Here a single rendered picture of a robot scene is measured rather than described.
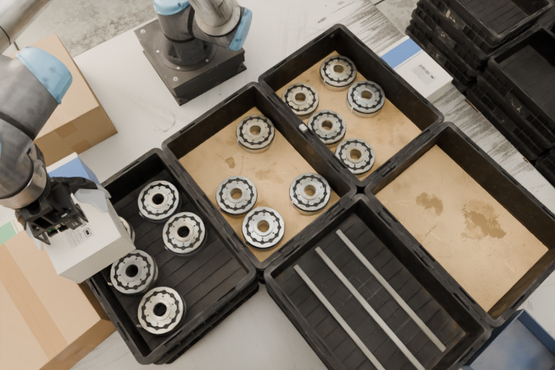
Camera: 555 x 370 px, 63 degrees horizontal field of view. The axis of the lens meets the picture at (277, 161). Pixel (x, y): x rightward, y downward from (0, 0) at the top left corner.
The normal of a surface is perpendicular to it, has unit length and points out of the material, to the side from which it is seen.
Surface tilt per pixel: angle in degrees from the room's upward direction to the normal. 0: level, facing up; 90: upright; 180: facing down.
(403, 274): 0
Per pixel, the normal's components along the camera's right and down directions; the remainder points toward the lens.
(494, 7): 0.00, -0.40
